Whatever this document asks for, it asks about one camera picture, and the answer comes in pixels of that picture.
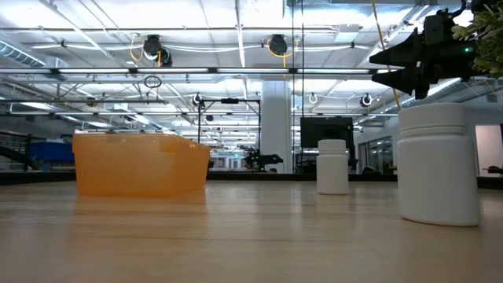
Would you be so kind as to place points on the black background robot arm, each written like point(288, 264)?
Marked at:
point(259, 160)

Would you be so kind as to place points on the black monitor screen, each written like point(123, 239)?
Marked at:
point(326, 131)

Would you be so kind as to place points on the black metal gantry frame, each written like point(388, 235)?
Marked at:
point(230, 101)

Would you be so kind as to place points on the blue plastic bin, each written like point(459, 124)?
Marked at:
point(51, 152)

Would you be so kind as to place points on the green artificial potted plant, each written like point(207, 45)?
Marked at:
point(491, 43)

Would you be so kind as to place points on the white building pillar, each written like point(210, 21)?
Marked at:
point(277, 126)

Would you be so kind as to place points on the black metal rack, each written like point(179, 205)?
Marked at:
point(13, 153)

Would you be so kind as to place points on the long ceiling light bar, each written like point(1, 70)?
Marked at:
point(251, 70)

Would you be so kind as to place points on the white plastic pill bottle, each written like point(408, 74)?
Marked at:
point(332, 169)
point(438, 169)

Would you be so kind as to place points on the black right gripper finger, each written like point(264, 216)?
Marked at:
point(404, 76)
point(402, 53)

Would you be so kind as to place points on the orange translucent plastic basket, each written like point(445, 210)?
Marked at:
point(137, 169)

